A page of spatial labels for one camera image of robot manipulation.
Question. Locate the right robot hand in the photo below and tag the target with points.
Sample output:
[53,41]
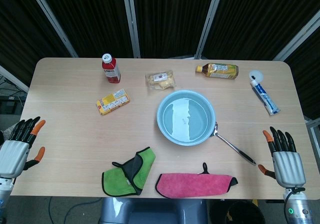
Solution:
[287,166]

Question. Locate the red NFC juice bottle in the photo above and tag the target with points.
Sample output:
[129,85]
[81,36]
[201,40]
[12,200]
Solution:
[111,71]

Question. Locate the yellow tea bottle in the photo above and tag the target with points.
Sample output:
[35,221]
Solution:
[220,71]

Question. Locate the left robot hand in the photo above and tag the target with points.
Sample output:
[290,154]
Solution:
[12,156]

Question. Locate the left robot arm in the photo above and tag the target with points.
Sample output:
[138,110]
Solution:
[4,191]

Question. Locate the green grey microfibre cloth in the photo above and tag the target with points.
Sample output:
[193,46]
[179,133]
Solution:
[115,181]

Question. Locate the white round lid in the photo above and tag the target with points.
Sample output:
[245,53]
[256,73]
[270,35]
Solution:
[257,75]

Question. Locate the yellow cardboard box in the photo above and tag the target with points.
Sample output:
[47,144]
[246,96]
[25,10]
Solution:
[113,101]

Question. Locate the light blue bowl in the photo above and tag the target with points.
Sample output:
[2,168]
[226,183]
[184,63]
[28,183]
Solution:
[200,113]

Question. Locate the metal ladle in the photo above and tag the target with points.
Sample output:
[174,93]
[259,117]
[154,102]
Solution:
[233,146]

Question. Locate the pink microfibre cloth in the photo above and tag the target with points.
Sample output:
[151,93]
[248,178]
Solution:
[195,184]

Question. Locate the clear snack bag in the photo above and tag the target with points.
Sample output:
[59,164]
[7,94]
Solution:
[161,80]

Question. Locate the blue white toothpaste tube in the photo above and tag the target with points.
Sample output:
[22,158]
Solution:
[265,97]

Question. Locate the silver partition post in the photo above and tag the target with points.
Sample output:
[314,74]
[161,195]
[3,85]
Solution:
[132,21]
[208,26]
[297,39]
[53,21]
[13,77]

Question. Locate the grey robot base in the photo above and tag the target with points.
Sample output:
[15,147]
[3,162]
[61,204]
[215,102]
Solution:
[155,211]

